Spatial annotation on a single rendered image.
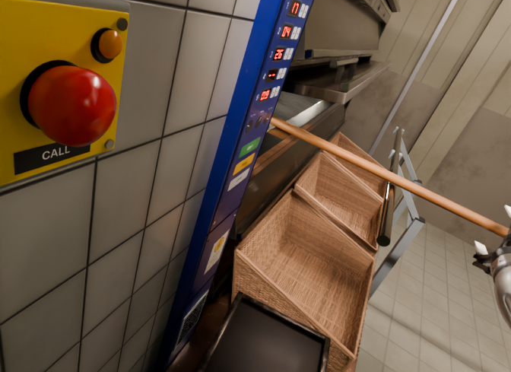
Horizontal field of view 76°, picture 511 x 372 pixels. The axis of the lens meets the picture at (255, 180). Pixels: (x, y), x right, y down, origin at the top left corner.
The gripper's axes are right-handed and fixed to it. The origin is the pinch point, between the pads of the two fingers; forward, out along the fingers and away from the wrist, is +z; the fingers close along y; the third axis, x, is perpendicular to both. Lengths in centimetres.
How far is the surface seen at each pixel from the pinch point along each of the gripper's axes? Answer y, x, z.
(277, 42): -29, -62, -51
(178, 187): -5, -65, -65
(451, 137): 22, 25, 257
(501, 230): -0.6, 1.2, -1.2
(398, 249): 41, -9, 37
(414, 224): 26.2, -9.4, 37.2
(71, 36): -30, -57, -91
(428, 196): -0.5, -19.6, -1.3
